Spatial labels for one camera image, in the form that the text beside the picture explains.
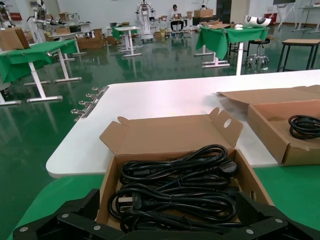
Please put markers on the white-legged table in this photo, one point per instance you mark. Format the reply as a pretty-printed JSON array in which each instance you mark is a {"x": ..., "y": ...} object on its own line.
[
  {"x": 215, "y": 62},
  {"x": 37, "y": 77}
]

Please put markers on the white robot arm on stand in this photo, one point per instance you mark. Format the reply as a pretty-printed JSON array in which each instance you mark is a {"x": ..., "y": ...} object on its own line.
[{"x": 40, "y": 17}]

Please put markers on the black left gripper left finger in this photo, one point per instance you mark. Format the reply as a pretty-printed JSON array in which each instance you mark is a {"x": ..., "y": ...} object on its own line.
[{"x": 62, "y": 225}]

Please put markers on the small white-legged desk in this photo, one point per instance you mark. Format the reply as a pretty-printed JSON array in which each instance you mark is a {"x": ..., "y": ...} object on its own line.
[{"x": 128, "y": 37}]

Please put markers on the seated person in white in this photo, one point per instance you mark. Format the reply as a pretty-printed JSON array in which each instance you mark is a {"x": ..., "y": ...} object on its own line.
[{"x": 176, "y": 15}]

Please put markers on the flat brown cardboard box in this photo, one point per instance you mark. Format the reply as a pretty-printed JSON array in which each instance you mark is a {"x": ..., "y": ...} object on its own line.
[{"x": 91, "y": 43}]

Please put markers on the white humanoid robot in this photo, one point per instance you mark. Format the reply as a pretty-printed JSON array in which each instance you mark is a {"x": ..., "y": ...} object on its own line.
[{"x": 144, "y": 17}]

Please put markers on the tall brown cardboard box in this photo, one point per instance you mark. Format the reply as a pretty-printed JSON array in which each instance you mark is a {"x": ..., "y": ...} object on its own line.
[{"x": 12, "y": 38}]

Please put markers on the white wheeled board stand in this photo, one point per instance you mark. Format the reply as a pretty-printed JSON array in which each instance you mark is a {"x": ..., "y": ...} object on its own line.
[{"x": 282, "y": 15}]

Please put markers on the brown-topped black-legged table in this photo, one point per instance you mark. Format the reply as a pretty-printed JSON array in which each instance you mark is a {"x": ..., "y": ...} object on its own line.
[{"x": 300, "y": 42}]

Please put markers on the open brown cardboard box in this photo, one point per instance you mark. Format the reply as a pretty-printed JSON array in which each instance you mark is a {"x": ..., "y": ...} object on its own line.
[
  {"x": 270, "y": 135},
  {"x": 170, "y": 135}
]

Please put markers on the white curved spotted shell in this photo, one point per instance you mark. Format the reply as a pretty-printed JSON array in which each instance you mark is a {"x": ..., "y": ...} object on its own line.
[{"x": 257, "y": 20}]

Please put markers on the silver metal binder clip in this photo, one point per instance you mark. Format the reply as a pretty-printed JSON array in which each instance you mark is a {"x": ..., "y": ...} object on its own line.
[
  {"x": 83, "y": 112},
  {"x": 96, "y": 97},
  {"x": 90, "y": 103},
  {"x": 102, "y": 90}
]

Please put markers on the black round stool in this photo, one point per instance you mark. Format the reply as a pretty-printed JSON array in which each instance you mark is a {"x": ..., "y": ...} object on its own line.
[{"x": 257, "y": 50}]

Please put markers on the green draped table cloth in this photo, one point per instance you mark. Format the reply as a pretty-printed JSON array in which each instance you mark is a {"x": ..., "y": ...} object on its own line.
[
  {"x": 215, "y": 40},
  {"x": 22, "y": 58}
]

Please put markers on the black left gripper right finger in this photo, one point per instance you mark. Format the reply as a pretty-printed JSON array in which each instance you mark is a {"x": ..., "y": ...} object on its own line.
[{"x": 260, "y": 220}]

